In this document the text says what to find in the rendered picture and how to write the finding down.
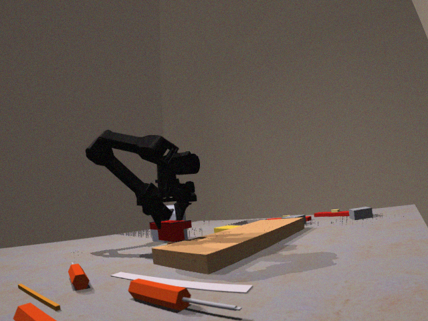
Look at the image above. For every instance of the white flat strip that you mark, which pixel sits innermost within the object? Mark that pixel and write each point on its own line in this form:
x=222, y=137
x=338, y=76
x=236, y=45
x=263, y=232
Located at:
x=189, y=285

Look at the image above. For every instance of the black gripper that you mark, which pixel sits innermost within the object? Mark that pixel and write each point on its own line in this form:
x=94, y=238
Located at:
x=151, y=202

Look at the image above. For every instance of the orange rectangular floor panel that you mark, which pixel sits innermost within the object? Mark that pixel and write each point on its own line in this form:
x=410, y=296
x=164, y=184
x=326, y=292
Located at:
x=210, y=253

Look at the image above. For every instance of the yellow rectangular block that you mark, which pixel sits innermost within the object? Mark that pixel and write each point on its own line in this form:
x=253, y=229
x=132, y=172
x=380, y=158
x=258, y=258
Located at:
x=218, y=229

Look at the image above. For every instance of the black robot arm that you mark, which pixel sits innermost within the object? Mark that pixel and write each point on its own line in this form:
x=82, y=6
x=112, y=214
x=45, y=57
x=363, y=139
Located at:
x=150, y=148

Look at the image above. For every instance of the orange-handled awl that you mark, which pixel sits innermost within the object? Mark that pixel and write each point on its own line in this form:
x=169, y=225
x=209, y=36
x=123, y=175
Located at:
x=168, y=296
x=78, y=277
x=29, y=312

